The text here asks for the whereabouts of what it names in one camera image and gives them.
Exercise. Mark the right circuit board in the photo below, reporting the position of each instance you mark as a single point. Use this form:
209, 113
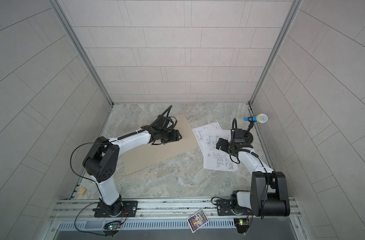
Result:
242, 225

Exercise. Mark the left green circuit board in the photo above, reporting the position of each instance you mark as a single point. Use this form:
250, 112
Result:
112, 226

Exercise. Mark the beige paper folder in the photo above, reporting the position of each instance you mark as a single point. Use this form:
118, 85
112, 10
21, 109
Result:
147, 155

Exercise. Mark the blue yellow microphone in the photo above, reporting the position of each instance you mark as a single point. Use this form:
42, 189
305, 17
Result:
261, 118

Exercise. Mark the drawing paper sheet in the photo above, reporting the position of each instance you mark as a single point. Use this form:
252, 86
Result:
218, 160
202, 135

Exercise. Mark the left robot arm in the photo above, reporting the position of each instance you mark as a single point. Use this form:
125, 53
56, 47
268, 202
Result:
101, 160

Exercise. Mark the small wooden block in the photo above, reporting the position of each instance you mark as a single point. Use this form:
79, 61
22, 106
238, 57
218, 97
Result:
81, 191

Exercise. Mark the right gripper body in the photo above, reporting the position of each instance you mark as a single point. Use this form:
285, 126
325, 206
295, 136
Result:
227, 146

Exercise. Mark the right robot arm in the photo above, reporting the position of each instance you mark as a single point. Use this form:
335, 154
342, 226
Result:
268, 194

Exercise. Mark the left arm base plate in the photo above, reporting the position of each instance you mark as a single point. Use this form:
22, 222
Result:
118, 209

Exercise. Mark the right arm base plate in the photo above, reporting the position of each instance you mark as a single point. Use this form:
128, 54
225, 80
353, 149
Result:
225, 207

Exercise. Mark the colourful card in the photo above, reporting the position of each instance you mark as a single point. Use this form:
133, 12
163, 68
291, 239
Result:
197, 220

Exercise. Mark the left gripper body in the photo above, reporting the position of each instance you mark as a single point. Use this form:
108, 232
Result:
164, 136

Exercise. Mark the aluminium rail frame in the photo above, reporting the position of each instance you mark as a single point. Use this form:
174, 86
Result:
148, 209

